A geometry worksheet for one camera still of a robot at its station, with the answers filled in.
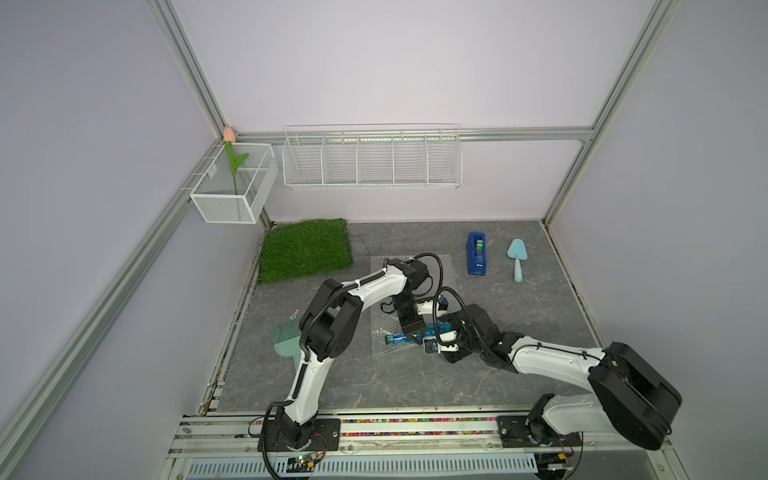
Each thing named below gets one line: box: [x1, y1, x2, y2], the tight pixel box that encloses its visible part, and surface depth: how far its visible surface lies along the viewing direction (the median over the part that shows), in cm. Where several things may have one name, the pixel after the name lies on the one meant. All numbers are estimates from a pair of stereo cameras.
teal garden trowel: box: [507, 238, 528, 283], surface depth 114 cm
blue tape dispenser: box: [467, 232, 487, 275], surface depth 107 cm
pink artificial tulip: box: [223, 127, 250, 195], surface depth 91 cm
